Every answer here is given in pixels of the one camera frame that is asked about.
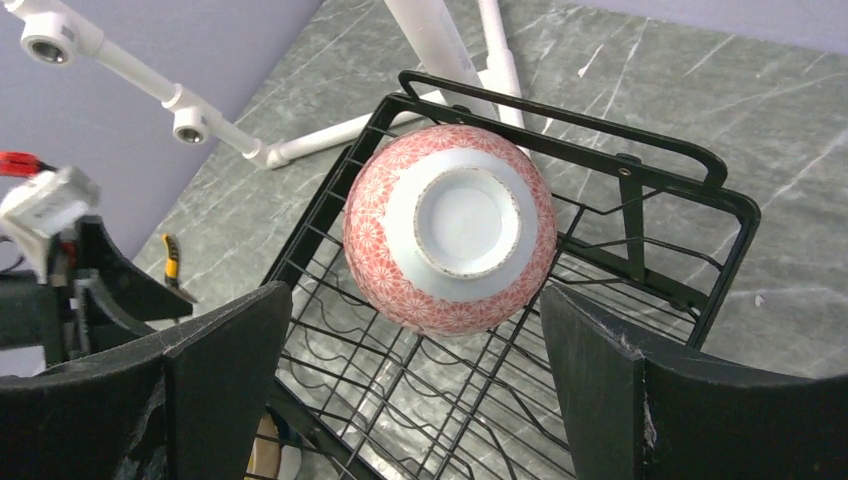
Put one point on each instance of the black wire dish rack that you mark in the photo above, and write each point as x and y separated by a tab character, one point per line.
646	229

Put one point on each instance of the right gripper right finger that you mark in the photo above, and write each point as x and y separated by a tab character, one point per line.
637	405

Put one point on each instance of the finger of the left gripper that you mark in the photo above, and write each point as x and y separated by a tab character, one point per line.
136	292

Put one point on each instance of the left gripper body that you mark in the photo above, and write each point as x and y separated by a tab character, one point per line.
65	335

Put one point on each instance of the red patterned bowl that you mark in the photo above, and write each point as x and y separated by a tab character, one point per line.
449	230

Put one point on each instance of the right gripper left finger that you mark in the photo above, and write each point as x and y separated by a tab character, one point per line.
180	403

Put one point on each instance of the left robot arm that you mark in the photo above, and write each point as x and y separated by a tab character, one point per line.
95	299

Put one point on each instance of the yellow handled pliers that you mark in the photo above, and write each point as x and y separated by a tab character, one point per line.
172	268

